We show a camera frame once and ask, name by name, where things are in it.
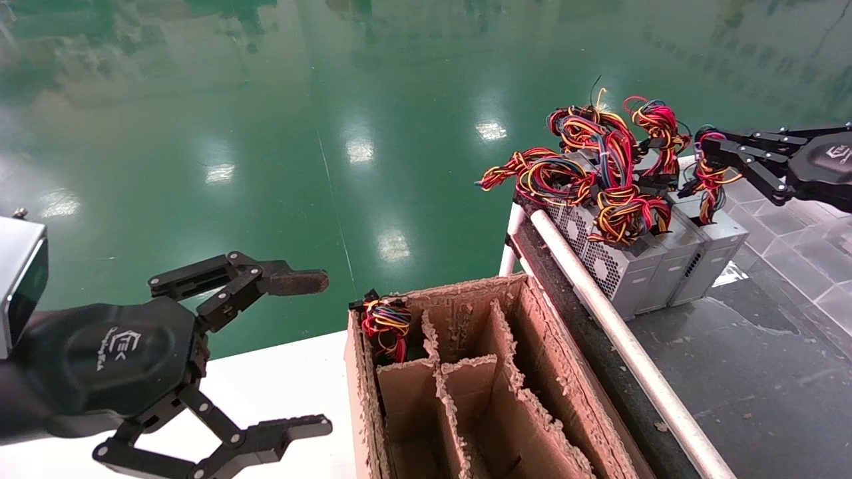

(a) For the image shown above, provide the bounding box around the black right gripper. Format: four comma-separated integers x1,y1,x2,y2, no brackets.
695,123,852,214

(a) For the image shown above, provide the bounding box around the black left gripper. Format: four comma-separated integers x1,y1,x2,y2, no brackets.
20,251,334,479

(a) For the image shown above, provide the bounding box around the power supply with coloured wires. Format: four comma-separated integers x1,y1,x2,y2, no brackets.
351,289,415,365
669,130,751,308

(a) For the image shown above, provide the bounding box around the grey perforated power supply case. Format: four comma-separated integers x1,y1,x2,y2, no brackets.
544,198,668,321

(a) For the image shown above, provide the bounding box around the corrugated cardboard divider grid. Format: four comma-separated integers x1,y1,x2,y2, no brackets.
376,299,593,479

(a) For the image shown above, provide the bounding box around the brown cardboard box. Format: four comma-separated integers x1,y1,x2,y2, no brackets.
345,273,658,479

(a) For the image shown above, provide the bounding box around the red yellow wire bundle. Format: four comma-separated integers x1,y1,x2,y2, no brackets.
622,95,693,194
547,86,633,190
589,185,673,247
479,148,600,207

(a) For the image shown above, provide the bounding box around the long white pipe rail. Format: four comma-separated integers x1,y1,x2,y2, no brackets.
529,210,724,479

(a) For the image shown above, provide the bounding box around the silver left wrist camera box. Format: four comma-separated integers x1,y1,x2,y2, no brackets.
0,208,49,360

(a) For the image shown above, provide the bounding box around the short white pipe post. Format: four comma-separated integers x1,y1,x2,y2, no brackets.
499,203,528,278

